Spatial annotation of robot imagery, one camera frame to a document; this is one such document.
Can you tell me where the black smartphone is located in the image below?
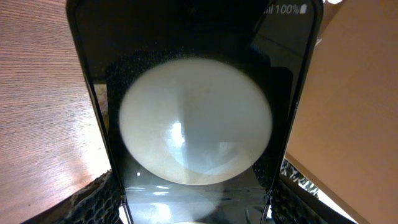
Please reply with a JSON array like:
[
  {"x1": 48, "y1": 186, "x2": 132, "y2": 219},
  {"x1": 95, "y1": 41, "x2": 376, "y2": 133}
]
[{"x1": 66, "y1": 0, "x2": 324, "y2": 223}]

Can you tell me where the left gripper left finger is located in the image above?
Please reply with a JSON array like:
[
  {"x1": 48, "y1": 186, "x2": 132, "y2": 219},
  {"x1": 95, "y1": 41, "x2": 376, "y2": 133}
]
[{"x1": 25, "y1": 170, "x2": 122, "y2": 224}]

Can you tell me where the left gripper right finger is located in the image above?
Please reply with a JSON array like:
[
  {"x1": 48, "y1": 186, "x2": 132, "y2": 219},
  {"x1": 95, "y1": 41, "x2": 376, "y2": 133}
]
[{"x1": 271, "y1": 159, "x2": 353, "y2": 224}]

